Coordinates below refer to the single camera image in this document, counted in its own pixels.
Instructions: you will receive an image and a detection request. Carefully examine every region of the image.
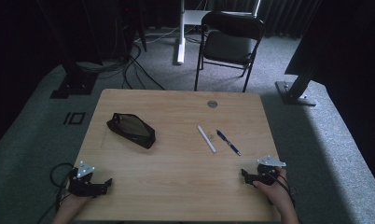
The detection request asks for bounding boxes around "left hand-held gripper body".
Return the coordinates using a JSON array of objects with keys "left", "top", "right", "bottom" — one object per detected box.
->
[{"left": 67, "top": 161, "right": 100, "bottom": 198}]

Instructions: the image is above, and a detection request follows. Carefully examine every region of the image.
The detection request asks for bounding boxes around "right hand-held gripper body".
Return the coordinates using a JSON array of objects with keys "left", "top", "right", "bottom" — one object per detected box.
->
[{"left": 251, "top": 155, "right": 287, "bottom": 187}]

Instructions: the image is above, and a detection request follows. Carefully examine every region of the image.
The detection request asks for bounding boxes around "blue pen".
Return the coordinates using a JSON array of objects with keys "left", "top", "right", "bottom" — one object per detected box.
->
[{"left": 215, "top": 129, "right": 243, "bottom": 157}]

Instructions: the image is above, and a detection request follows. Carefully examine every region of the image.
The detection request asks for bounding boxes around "white pen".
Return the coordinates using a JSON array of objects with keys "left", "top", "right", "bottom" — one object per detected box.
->
[{"left": 197, "top": 124, "right": 217, "bottom": 154}]

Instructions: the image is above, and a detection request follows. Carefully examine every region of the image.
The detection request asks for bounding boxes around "black pencil case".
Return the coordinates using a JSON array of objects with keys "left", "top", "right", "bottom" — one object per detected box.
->
[{"left": 106, "top": 112, "right": 157, "bottom": 150}]

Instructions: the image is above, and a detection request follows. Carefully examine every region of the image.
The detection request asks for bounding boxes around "person's left hand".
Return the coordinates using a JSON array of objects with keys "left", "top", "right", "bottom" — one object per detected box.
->
[{"left": 62, "top": 191, "right": 91, "bottom": 214}]

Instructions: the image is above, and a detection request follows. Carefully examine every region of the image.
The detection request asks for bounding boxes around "person's right hand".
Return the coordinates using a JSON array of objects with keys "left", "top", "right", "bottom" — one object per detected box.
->
[{"left": 253, "top": 166, "right": 291, "bottom": 217}]

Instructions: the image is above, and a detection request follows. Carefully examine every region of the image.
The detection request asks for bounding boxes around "black stand with metal base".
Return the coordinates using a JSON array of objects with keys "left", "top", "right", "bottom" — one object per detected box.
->
[{"left": 274, "top": 62, "right": 318, "bottom": 107}]

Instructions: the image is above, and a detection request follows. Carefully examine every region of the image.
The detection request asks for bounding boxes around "black stand with square base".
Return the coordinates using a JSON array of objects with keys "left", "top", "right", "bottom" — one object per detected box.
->
[{"left": 35, "top": 0, "right": 100, "bottom": 100}]

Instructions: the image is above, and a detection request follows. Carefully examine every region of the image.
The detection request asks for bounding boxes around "black folding chair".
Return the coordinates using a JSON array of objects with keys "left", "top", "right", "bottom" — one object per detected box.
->
[{"left": 193, "top": 10, "right": 266, "bottom": 93}]

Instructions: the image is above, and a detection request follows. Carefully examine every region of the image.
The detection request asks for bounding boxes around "dark grey curtain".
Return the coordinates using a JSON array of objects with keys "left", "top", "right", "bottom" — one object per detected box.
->
[{"left": 207, "top": 0, "right": 320, "bottom": 39}]

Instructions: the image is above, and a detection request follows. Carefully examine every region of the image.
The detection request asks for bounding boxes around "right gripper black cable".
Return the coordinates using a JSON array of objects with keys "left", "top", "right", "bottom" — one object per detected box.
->
[{"left": 263, "top": 169, "right": 302, "bottom": 224}]

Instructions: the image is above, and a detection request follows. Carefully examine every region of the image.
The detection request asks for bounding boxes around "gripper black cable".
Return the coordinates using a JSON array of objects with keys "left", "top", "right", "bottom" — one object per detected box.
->
[
  {"left": 35, "top": 161, "right": 76, "bottom": 224},
  {"left": 263, "top": 169, "right": 302, "bottom": 224}
]

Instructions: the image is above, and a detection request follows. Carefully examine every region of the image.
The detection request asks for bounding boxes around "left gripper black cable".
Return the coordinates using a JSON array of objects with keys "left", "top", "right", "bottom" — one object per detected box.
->
[{"left": 35, "top": 161, "right": 76, "bottom": 224}]

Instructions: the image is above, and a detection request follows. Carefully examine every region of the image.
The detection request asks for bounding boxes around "black floor cable bundle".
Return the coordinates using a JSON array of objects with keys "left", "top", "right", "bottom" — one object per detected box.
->
[{"left": 76, "top": 43, "right": 167, "bottom": 91}]

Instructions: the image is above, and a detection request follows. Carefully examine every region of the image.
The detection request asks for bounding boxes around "white floor cable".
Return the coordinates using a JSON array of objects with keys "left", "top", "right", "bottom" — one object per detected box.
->
[{"left": 133, "top": 26, "right": 181, "bottom": 45}]

